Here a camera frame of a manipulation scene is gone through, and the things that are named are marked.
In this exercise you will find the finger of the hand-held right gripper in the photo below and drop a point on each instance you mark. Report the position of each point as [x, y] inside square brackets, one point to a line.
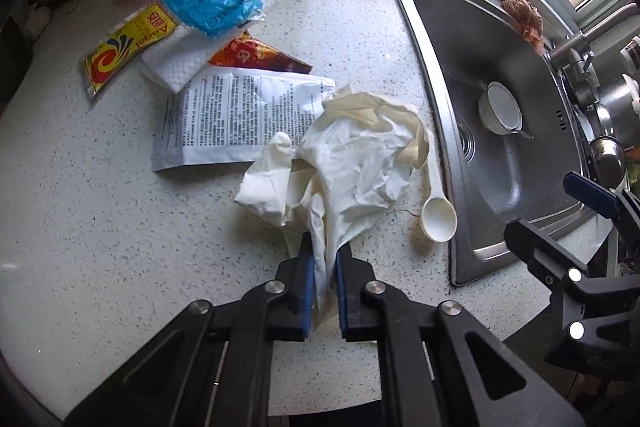
[540, 242]
[592, 194]

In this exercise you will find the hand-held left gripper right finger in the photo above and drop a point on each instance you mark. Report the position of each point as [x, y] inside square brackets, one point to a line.
[345, 292]

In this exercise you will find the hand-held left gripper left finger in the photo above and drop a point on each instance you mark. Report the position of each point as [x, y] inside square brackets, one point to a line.
[305, 287]

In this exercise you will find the white latex glove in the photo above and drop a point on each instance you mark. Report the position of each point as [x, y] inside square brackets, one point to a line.
[350, 187]

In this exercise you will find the red brown sauce packet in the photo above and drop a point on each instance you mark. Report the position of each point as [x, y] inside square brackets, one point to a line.
[255, 57]

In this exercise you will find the steel bowl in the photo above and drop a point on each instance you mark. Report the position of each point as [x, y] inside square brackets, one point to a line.
[607, 157]

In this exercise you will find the stainless steel sink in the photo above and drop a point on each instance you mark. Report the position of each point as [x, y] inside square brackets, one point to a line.
[500, 182]

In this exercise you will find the steel spoon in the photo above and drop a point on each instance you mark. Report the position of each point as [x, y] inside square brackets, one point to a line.
[522, 134]

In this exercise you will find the steel steamer pot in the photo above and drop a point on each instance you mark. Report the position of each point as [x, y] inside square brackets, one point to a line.
[617, 99]

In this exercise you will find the white measuring spoon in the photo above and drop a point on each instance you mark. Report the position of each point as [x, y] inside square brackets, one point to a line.
[439, 219]

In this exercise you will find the white ceramic bowl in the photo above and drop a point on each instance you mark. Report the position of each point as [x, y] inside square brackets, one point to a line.
[500, 109]

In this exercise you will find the steel faucet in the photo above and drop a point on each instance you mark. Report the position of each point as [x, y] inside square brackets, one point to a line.
[575, 54]

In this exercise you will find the orange dish cloth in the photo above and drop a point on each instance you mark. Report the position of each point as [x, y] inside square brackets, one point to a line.
[525, 19]

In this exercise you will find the silver printed pouch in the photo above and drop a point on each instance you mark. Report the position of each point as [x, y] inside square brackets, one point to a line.
[225, 117]

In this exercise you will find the yellow seasoning packet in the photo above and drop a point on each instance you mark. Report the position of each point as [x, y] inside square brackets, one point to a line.
[125, 52]

